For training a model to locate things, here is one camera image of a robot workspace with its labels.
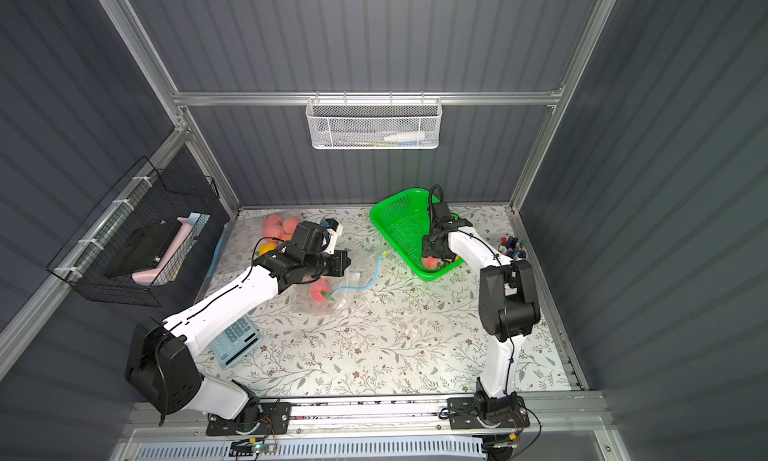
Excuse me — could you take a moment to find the pink peach bottom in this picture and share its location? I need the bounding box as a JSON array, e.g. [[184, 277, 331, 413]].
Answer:
[[421, 257, 442, 272]]

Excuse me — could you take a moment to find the pink peach top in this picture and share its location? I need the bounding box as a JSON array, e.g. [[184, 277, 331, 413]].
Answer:
[[309, 277, 335, 303]]

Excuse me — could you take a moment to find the pink peach with leaf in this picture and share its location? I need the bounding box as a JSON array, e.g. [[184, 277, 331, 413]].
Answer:
[[262, 227, 285, 241]]

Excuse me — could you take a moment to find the yellow peach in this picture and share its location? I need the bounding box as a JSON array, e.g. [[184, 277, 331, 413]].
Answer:
[[258, 242, 277, 256]]

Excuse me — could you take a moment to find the clear zip-top bag blue zipper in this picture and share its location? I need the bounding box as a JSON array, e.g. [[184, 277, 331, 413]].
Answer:
[[210, 209, 302, 288]]

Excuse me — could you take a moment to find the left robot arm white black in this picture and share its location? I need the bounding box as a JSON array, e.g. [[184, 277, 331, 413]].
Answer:
[[125, 246, 351, 420]]

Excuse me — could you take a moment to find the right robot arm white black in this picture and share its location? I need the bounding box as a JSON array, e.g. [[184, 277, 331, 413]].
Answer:
[[422, 195, 541, 429]]

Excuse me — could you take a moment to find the pink peach behind bag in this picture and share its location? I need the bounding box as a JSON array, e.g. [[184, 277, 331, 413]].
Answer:
[[262, 213, 283, 229]]

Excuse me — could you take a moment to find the green plastic basket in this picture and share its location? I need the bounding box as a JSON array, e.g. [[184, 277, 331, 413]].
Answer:
[[369, 188, 464, 281]]

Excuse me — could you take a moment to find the pink pen cup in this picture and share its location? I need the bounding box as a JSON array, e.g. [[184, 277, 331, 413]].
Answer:
[[498, 236, 528, 261]]

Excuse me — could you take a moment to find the white tube in basket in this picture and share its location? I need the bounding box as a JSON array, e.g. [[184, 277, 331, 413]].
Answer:
[[384, 131, 426, 145]]

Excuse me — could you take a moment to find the teal calculator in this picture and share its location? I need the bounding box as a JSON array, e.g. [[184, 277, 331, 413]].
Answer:
[[209, 316, 263, 369]]

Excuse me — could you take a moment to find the black pouch in basket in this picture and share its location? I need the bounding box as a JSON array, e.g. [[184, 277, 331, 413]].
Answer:
[[105, 221, 179, 278]]

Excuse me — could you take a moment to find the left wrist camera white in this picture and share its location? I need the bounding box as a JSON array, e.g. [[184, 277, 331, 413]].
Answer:
[[321, 218, 343, 254]]

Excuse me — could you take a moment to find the white wire wall basket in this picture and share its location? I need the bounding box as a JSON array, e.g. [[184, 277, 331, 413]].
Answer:
[[305, 98, 443, 150]]

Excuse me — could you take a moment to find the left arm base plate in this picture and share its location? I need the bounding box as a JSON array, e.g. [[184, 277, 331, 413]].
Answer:
[[206, 401, 292, 437]]

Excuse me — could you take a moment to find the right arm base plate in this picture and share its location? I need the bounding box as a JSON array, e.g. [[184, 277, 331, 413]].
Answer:
[[438, 394, 530, 431]]

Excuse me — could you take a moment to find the pink handle tool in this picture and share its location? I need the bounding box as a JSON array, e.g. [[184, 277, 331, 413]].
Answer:
[[132, 217, 193, 286]]

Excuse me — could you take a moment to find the black wire wall basket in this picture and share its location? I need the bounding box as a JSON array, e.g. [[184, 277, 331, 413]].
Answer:
[[47, 164, 228, 308]]

